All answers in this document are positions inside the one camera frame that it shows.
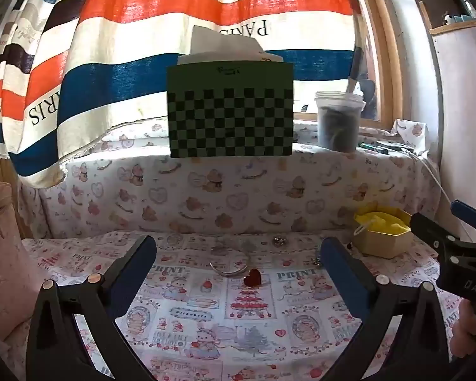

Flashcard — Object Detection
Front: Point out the red heart pendant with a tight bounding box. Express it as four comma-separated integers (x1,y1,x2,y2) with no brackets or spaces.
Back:
243,268,262,287

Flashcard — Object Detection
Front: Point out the pink fabric bag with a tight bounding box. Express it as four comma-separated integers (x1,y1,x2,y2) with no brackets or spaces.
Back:
0,182,45,341

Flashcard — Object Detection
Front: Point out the octagonal wooden jewelry box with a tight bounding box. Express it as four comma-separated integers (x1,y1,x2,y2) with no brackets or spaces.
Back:
351,220,413,259

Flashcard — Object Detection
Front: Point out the white cable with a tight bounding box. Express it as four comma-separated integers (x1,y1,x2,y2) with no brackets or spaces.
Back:
404,148,461,215

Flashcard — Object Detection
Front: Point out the teddy bear print cloth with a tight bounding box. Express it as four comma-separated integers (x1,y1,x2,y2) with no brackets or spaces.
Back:
18,119,441,238

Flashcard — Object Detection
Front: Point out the silver bangle bracelet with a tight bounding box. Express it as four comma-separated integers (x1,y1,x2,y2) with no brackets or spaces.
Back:
208,254,252,277

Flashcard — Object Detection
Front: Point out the striped Hermes blanket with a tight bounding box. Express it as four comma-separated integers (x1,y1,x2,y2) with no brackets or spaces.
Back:
0,0,360,188

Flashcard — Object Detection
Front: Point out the person's right hand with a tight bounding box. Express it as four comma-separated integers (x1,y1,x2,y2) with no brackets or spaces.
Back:
450,299,476,358

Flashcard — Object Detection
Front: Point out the christmas print cloth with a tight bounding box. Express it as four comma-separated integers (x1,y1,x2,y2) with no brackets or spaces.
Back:
23,231,440,380

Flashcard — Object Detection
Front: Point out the wooden window frame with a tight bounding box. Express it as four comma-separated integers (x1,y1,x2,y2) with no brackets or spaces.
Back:
295,0,408,129

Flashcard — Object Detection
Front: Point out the green checkered tissue box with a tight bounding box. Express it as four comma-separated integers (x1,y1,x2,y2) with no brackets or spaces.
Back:
167,61,294,158

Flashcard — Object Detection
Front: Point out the yellow cloth in box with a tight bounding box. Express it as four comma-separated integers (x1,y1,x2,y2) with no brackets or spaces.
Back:
353,204,411,237

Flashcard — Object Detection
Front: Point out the silver ring cluster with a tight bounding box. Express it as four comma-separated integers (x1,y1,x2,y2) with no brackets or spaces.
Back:
272,236,289,248

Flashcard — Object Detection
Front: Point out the plastic jar with dark contents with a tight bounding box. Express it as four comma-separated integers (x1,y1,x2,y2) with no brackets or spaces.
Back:
314,91,365,153

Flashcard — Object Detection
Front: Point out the wooden shelf board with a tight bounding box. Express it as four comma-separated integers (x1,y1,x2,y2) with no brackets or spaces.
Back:
418,1,476,36

